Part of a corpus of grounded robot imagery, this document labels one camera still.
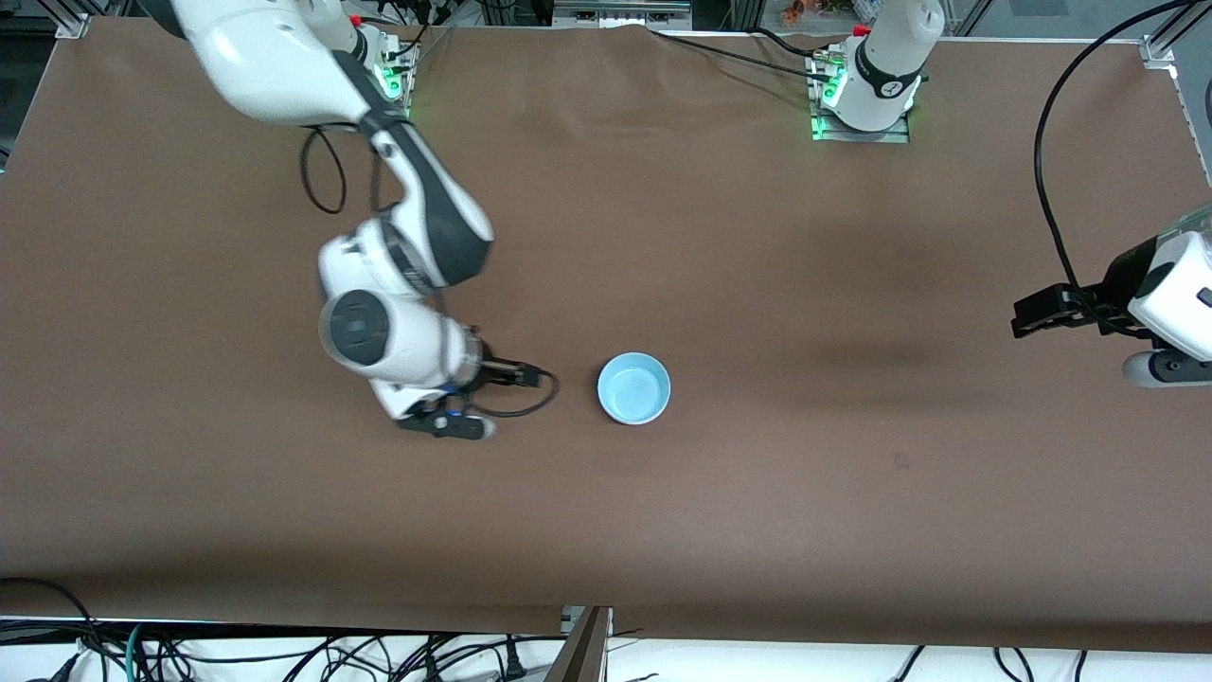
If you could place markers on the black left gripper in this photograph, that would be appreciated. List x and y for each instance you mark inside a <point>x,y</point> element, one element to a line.
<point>1115,282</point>

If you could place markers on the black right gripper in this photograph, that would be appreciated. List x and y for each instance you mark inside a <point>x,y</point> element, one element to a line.
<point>491,371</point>

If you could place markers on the light blue bowl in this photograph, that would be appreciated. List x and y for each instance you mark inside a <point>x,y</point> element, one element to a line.
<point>634,388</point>

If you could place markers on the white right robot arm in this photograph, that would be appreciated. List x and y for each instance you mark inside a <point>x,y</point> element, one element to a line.
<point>265,47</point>

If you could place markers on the brown table cover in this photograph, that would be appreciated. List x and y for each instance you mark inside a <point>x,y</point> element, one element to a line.
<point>663,237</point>

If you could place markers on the black power plug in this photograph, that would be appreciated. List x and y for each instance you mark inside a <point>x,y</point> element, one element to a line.
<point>512,663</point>

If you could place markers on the aluminium corner bracket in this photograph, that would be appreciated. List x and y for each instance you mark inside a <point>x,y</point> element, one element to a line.
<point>74,26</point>

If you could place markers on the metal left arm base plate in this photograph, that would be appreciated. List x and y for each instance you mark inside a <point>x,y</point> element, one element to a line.
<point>862,136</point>

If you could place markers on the aluminium frame bar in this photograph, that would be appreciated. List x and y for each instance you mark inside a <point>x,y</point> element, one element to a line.
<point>620,14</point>

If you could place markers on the brown metal post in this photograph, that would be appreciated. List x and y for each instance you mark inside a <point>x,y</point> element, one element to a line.
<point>582,654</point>

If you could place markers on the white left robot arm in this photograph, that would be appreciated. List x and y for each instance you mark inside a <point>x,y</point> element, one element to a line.
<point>890,57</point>

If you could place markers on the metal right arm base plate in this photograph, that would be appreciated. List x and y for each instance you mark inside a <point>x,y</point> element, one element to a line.
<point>407,95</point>

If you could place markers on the aluminium corner profile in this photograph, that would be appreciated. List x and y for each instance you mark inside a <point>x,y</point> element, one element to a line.
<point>1160,47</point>

